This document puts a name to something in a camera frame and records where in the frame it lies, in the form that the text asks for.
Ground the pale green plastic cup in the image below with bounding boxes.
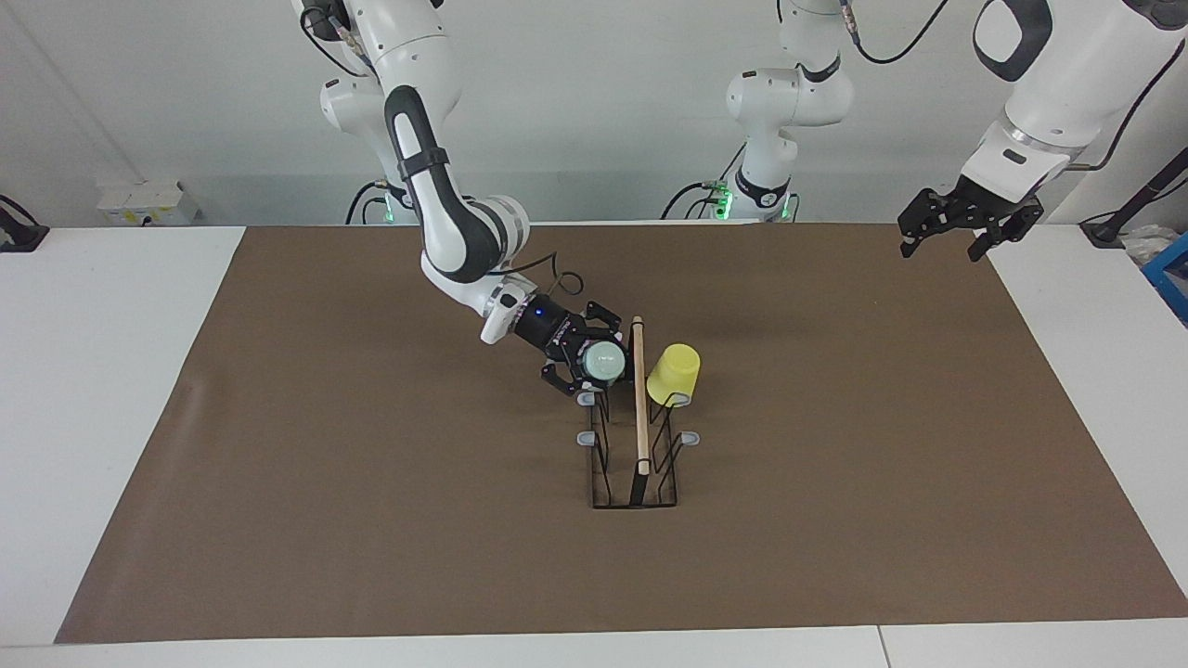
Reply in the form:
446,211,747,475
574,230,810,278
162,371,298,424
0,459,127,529
580,340,629,389

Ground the black wire cup rack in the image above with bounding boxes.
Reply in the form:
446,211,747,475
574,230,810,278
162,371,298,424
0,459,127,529
576,315,702,510

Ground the black clamp mount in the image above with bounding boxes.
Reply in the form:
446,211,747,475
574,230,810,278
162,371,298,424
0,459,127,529
0,195,50,253

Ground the yellow plastic cup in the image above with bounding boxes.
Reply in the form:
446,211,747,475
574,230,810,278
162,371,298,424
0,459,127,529
646,343,704,408

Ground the blue frame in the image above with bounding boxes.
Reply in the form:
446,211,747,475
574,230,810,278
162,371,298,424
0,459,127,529
1142,232,1188,326

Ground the clear plastic bag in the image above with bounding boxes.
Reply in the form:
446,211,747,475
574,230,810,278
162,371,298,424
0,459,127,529
1121,225,1178,263

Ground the black base cable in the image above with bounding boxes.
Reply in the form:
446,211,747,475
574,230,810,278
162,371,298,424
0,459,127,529
345,179,391,225
661,144,743,222

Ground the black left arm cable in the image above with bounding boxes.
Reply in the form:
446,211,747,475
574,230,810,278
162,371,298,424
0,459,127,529
840,0,1188,173

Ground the black stand with pole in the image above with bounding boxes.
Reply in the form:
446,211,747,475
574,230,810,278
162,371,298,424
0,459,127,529
1079,147,1188,248

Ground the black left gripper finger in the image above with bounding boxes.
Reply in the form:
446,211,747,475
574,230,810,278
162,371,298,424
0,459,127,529
967,198,1046,263
897,187,958,260

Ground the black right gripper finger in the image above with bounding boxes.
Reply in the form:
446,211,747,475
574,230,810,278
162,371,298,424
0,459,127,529
541,357,597,399
577,300,626,346

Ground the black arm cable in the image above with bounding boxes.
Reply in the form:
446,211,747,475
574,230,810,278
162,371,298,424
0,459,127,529
300,7,586,300
840,0,1188,173

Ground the white power strip box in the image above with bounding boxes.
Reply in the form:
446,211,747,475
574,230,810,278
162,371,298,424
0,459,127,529
97,179,198,226

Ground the brown table mat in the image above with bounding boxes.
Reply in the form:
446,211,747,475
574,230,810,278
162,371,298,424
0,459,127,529
54,223,1188,644

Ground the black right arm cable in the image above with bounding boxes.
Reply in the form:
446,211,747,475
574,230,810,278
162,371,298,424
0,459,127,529
300,7,586,300

